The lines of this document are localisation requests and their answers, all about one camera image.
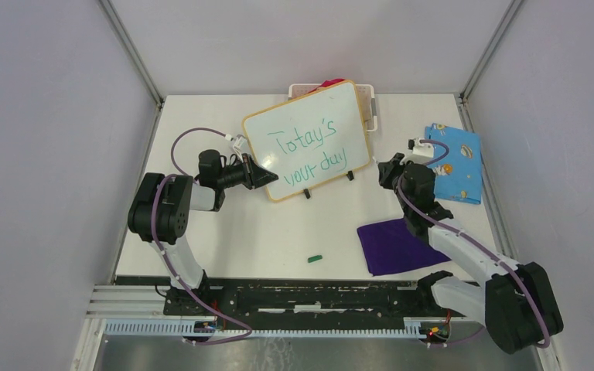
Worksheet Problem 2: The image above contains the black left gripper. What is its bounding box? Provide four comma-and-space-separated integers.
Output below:
217, 153, 278, 190

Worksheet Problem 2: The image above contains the yellow-framed whiteboard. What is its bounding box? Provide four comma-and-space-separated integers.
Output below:
241, 80, 372, 202

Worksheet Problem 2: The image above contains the green marker cap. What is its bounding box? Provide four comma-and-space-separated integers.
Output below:
307, 254, 323, 264

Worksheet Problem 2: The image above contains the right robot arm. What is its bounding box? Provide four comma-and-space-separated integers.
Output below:
377, 153, 564, 354

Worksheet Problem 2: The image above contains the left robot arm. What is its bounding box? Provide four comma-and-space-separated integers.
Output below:
127, 149, 278, 315

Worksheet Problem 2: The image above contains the blue space-print cloth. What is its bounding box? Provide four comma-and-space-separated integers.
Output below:
424, 123, 483, 205

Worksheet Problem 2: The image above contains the white perforated plastic basket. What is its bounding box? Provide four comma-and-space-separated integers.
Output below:
288, 83, 378, 132

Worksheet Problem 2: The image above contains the purple folded cloth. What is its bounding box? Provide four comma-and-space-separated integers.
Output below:
357, 219, 451, 276

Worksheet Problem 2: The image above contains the pink folded cloth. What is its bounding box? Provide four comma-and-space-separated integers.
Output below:
309, 78, 346, 94

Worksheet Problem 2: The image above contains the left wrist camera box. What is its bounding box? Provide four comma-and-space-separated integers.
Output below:
230, 134, 247, 157

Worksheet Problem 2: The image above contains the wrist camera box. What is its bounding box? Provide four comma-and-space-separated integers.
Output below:
230, 134, 247, 157
406, 138, 435, 164

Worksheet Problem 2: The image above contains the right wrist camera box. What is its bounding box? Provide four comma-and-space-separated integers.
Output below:
406, 138, 435, 164

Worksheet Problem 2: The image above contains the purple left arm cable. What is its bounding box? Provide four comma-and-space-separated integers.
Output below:
149, 127, 254, 346

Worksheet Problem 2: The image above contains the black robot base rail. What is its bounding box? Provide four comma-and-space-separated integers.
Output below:
162, 278, 468, 332

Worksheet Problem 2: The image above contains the white slotted cable duct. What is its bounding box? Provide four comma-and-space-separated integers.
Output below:
103, 319, 426, 339

